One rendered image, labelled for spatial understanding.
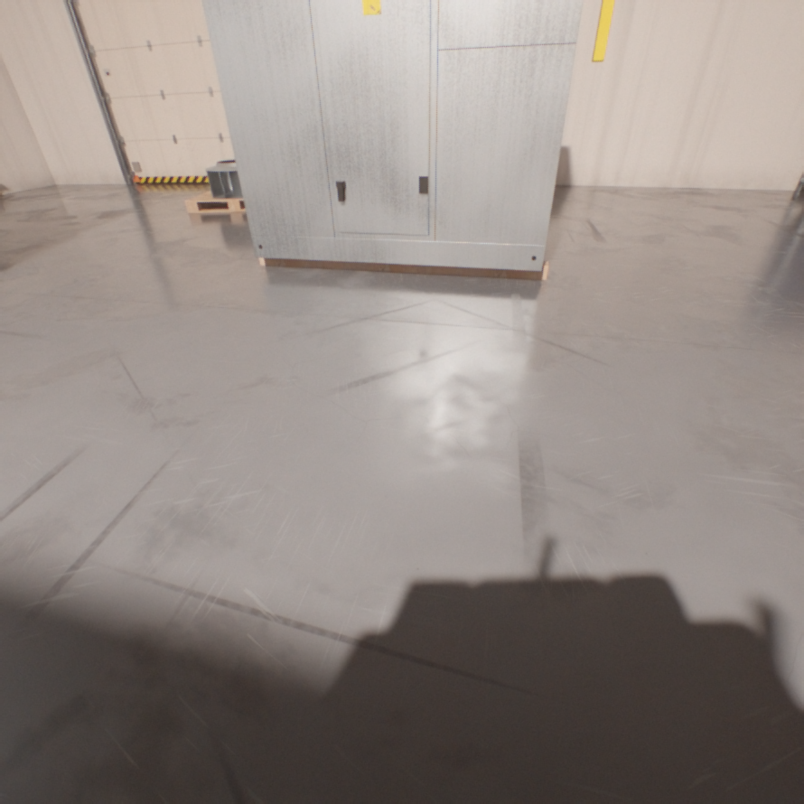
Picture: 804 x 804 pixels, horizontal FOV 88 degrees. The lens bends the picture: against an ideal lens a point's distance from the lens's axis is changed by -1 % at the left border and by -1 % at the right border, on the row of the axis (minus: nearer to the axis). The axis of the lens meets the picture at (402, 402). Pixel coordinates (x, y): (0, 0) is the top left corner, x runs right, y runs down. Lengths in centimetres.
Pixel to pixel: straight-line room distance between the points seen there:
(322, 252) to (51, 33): 789
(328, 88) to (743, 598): 297
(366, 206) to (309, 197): 40
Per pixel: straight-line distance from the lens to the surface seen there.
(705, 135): 762
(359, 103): 300
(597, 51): 360
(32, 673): 137
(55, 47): 1050
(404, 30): 294
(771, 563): 152
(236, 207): 599
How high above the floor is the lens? 100
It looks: 35 degrees down
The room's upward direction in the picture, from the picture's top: 2 degrees counter-clockwise
